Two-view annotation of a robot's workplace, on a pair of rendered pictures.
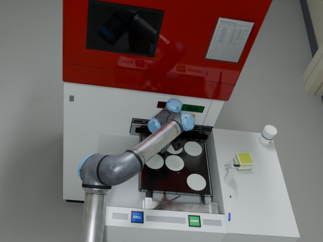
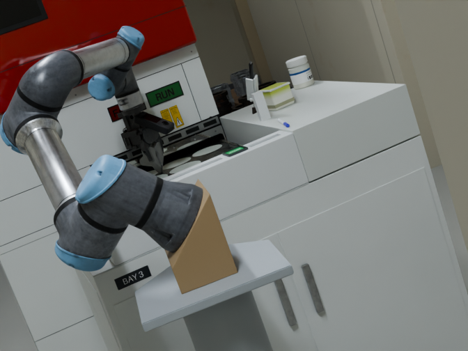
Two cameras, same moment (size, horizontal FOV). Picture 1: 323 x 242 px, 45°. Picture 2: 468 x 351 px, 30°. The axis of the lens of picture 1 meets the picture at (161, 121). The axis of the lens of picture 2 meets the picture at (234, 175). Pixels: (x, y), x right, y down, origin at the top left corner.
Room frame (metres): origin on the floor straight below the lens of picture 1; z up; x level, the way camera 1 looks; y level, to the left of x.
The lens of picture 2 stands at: (-1.28, -0.15, 1.42)
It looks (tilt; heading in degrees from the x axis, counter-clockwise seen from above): 13 degrees down; 358
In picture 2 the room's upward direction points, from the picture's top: 19 degrees counter-clockwise
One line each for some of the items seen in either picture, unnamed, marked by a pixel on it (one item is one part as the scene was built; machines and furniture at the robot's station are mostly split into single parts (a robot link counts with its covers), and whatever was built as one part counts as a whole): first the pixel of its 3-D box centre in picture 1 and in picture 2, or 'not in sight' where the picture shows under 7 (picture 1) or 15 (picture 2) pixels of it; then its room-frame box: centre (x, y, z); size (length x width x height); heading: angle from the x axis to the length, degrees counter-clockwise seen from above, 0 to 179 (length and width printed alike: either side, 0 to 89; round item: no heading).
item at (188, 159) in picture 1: (174, 163); (185, 168); (1.28, -0.13, 0.90); 0.34 x 0.34 x 0.01; 13
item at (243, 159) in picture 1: (242, 162); (276, 96); (1.32, -0.46, 1.00); 0.07 x 0.07 x 0.07; 22
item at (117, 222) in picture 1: (164, 226); (200, 195); (0.91, -0.14, 0.89); 0.55 x 0.09 x 0.14; 103
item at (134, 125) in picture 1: (169, 132); (164, 163); (1.48, -0.06, 0.89); 0.44 x 0.02 x 0.10; 103
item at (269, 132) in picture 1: (267, 135); (299, 72); (1.55, -0.58, 1.01); 0.07 x 0.07 x 0.10
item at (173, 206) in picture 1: (179, 211); not in sight; (1.02, -0.20, 0.87); 0.36 x 0.08 x 0.03; 103
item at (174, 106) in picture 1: (172, 111); (120, 76); (1.32, -0.04, 1.21); 0.09 x 0.08 x 0.11; 155
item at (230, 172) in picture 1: (230, 169); (256, 97); (1.22, -0.39, 1.03); 0.06 x 0.04 x 0.13; 13
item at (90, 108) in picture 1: (142, 112); (97, 146); (1.45, 0.11, 1.02); 0.81 x 0.03 x 0.40; 103
